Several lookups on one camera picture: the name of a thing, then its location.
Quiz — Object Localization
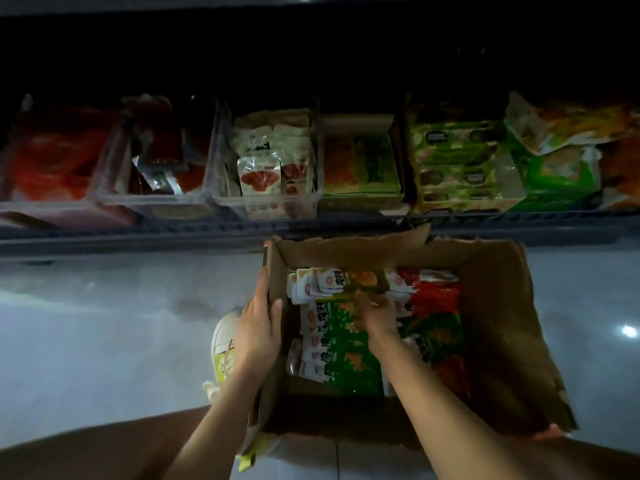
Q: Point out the person's left leg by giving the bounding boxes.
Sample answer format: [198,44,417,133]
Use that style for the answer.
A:
[0,405,211,480]

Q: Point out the person's leg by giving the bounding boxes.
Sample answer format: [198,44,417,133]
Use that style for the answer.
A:
[0,405,211,480]
[525,433,640,480]

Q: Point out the person's right hand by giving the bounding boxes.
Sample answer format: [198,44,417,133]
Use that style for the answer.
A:
[355,289,403,348]

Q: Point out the person's left hand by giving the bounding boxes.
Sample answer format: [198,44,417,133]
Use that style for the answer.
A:
[232,269,285,382]

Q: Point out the person's right leg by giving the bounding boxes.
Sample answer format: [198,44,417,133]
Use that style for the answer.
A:
[525,433,640,480]

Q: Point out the green snack packets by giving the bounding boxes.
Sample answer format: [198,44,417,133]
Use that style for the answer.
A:
[510,139,603,210]

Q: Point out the green orange display carton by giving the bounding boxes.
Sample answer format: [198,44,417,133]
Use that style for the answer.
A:
[318,115,407,214]

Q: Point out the person's right shoe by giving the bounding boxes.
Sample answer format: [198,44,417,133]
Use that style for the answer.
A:
[535,425,573,442]

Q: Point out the person's shoe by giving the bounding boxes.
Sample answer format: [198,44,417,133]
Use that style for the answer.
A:
[535,425,573,442]
[205,309,281,472]

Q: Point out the brown cardboard box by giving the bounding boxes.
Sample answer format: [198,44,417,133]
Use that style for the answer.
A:
[248,227,579,458]

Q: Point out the pile of red snack packets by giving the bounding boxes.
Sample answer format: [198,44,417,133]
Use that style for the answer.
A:
[10,115,117,202]

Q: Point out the clear plastic tray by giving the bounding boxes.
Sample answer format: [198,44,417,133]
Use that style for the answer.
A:
[212,105,321,222]
[0,105,137,230]
[98,95,219,222]

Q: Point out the person's left shoe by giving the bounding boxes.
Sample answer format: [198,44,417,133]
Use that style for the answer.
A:
[205,309,281,472]

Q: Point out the person's right forearm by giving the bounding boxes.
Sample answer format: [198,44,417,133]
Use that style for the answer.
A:
[365,335,531,480]

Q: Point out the pile of orange yellow packets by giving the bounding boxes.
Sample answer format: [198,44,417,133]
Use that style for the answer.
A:
[505,89,640,206]

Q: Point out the grey metal store shelf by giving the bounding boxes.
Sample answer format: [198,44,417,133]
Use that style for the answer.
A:
[0,0,640,260]

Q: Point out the person's left forearm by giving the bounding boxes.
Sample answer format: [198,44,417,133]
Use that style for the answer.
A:
[165,369,267,480]

